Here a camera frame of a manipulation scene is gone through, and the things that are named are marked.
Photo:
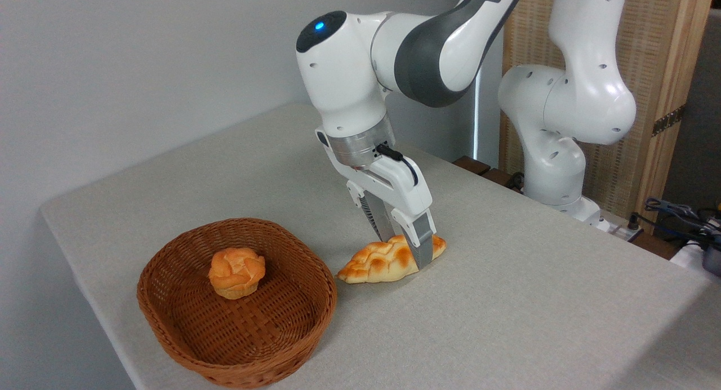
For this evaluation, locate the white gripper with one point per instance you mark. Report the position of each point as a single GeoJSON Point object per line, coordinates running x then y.
{"type": "Point", "coordinates": [397, 187]}

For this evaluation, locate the long braided bread loaf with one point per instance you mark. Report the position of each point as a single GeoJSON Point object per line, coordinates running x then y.
{"type": "Point", "coordinates": [377, 260]}

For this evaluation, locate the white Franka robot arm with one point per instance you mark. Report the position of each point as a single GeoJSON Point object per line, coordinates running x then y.
{"type": "Point", "coordinates": [349, 80]}

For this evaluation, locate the round orange bread roll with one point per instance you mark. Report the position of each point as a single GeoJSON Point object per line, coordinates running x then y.
{"type": "Point", "coordinates": [236, 273]}

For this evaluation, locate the brown woven wicker basket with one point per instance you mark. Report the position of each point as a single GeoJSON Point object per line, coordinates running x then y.
{"type": "Point", "coordinates": [253, 333]}

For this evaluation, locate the white box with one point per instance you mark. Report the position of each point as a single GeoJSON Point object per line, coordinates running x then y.
{"type": "Point", "coordinates": [688, 256]}

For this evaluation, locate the dark metal screen hinge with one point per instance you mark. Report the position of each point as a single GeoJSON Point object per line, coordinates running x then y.
{"type": "Point", "coordinates": [669, 120]}

